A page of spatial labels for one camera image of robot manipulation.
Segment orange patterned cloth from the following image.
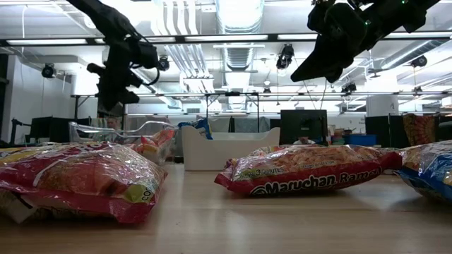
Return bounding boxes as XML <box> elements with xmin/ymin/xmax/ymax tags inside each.
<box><xmin>402</xmin><ymin>113</ymin><xmax>441</xmax><ymax>145</ymax></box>

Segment black clamp stand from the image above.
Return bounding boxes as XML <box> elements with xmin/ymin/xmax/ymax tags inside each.
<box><xmin>10</xmin><ymin>119</ymin><xmax>31</xmax><ymax>145</ymax></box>

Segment blue Maruchan ramen pack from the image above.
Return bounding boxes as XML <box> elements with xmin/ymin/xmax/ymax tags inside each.
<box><xmin>177</xmin><ymin>118</ymin><xmax>214</xmax><ymax>141</ymax></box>
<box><xmin>395</xmin><ymin>140</ymin><xmax>452</xmax><ymax>204</ymax></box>

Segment white plastic bin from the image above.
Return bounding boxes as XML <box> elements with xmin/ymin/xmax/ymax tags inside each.
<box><xmin>180</xmin><ymin>126</ymin><xmax>281</xmax><ymax>172</ymax></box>

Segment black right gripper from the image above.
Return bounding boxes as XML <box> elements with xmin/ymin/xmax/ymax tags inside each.
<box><xmin>290</xmin><ymin>0</ymin><xmax>368</xmax><ymax>84</ymax></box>

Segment black cabinet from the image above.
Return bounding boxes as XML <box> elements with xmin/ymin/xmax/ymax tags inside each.
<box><xmin>365</xmin><ymin>115</ymin><xmax>405</xmax><ymax>149</ymax></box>

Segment black equipment box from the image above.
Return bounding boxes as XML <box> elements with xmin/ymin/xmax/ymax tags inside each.
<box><xmin>30</xmin><ymin>116</ymin><xmax>77</xmax><ymax>144</ymax></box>

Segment person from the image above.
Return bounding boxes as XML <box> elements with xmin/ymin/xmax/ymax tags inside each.
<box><xmin>292</xmin><ymin>136</ymin><xmax>318</xmax><ymax>145</ymax></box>
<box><xmin>107</xmin><ymin>117</ymin><xmax>123</xmax><ymax>134</ymax></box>

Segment silver ventilation duct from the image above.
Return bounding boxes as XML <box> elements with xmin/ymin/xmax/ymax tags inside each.
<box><xmin>214</xmin><ymin>0</ymin><xmax>265</xmax><ymax>111</ymax></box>

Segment blue storage bin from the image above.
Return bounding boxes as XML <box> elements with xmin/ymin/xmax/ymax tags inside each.
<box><xmin>345</xmin><ymin>134</ymin><xmax>378</xmax><ymax>147</ymax></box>

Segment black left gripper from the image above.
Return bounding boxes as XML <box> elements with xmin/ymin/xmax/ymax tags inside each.
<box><xmin>86</xmin><ymin>37</ymin><xmax>144</xmax><ymax>112</ymax></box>

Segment stacked colourful bowls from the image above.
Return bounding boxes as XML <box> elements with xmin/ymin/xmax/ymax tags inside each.
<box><xmin>331</xmin><ymin>128</ymin><xmax>347</xmax><ymax>145</ymax></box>

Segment clear plastic bin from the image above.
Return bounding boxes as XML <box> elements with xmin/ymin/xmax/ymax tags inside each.
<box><xmin>69</xmin><ymin>121</ymin><xmax>179</xmax><ymax>166</ymax></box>

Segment black metal frame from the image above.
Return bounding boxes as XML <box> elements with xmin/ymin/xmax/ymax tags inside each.
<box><xmin>72</xmin><ymin>92</ymin><xmax>261</xmax><ymax>134</ymax></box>

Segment thin hanging cable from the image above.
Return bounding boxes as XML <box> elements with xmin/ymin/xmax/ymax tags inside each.
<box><xmin>319</xmin><ymin>83</ymin><xmax>328</xmax><ymax>110</ymax></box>

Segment red Maruchan ramen pack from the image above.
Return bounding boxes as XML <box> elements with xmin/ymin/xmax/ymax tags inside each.
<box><xmin>132</xmin><ymin>128</ymin><xmax>177</xmax><ymax>165</ymax></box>
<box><xmin>0</xmin><ymin>142</ymin><xmax>169</xmax><ymax>225</ymax></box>
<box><xmin>214</xmin><ymin>143</ymin><xmax>403</xmax><ymax>197</ymax></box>

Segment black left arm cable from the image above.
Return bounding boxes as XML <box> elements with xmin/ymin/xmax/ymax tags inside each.
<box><xmin>141</xmin><ymin>65</ymin><xmax>162</xmax><ymax>87</ymax></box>

